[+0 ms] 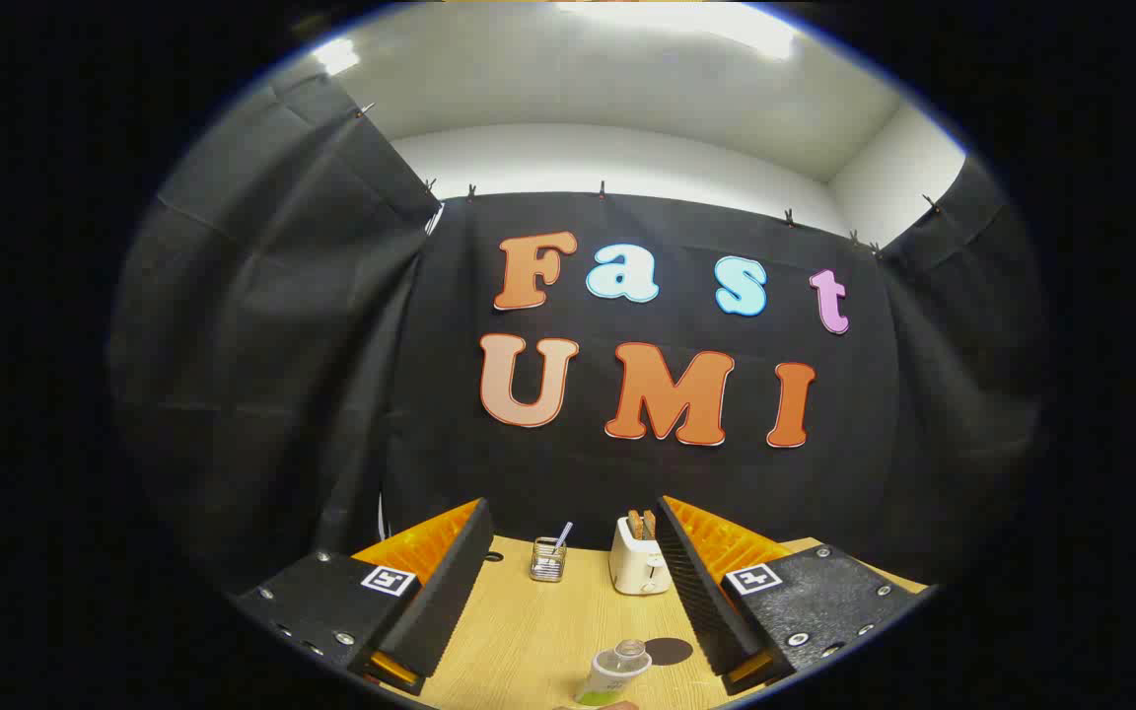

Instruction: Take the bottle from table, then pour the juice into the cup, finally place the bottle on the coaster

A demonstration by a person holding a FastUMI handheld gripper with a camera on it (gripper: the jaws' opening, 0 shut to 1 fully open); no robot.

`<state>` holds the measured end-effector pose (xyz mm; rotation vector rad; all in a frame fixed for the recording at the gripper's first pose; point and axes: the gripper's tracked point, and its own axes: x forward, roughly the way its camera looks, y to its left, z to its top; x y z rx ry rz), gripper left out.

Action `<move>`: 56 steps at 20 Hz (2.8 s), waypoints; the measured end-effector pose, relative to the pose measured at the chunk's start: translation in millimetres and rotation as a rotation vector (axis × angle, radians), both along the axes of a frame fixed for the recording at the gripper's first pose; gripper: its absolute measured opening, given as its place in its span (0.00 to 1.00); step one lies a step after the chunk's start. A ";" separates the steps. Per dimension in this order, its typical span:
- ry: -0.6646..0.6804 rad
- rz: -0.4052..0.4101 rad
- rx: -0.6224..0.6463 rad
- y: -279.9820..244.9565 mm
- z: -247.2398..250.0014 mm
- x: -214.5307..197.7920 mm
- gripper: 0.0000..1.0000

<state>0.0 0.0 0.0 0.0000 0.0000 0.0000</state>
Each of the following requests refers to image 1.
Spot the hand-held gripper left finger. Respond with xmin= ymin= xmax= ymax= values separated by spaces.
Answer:
xmin=230 ymin=498 xmax=495 ymax=697

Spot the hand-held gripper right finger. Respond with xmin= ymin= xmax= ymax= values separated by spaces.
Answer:
xmin=657 ymin=495 xmax=937 ymax=697

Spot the white green label juice bottle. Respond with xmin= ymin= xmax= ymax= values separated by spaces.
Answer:
xmin=574 ymin=639 xmax=652 ymax=707

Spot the cream white toaster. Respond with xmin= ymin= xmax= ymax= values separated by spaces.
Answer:
xmin=608 ymin=516 xmax=673 ymax=596

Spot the wooden table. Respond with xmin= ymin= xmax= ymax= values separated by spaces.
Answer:
xmin=400 ymin=535 xmax=929 ymax=710

